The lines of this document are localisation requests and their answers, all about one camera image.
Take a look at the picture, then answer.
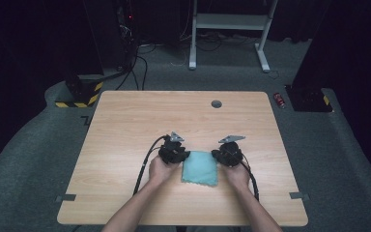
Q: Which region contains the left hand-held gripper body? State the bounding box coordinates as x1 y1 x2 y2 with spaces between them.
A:
157 130 186 165

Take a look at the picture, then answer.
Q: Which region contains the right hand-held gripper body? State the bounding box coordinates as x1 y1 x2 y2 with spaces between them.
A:
217 134 246 167

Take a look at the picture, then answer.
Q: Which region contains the light blue cloth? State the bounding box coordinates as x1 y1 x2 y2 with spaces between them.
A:
181 150 219 188

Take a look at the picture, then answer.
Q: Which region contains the person's right hand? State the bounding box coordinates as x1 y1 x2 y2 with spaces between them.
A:
220 159 251 191

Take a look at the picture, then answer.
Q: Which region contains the person's left hand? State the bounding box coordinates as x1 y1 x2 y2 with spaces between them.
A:
148 154 183 188

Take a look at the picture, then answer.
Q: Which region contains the red can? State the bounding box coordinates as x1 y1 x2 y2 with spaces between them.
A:
272 92 287 109

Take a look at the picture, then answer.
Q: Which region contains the grey tape piece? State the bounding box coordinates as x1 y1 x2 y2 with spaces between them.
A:
289 191 311 201
55 193 77 203

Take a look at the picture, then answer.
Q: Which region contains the black yellow striped stand base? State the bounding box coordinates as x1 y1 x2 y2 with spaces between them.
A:
54 74 105 109

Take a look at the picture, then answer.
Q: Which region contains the black equipment rack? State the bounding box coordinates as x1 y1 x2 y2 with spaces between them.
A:
115 0 140 71

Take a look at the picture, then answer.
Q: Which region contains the white metal stand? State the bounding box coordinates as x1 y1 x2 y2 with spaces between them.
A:
188 0 280 73

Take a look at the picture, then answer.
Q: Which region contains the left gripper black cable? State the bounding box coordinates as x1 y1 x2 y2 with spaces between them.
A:
132 134 168 197

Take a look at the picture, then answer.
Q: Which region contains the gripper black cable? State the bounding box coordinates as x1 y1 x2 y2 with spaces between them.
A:
240 154 261 202
132 134 168 197

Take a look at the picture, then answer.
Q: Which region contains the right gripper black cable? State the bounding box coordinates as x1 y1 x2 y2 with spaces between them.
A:
240 154 261 202

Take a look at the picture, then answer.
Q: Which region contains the black floor cable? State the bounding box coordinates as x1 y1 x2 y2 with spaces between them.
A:
115 47 150 92

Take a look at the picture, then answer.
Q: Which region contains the tangle of floor cables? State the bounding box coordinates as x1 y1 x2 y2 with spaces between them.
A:
170 30 260 67

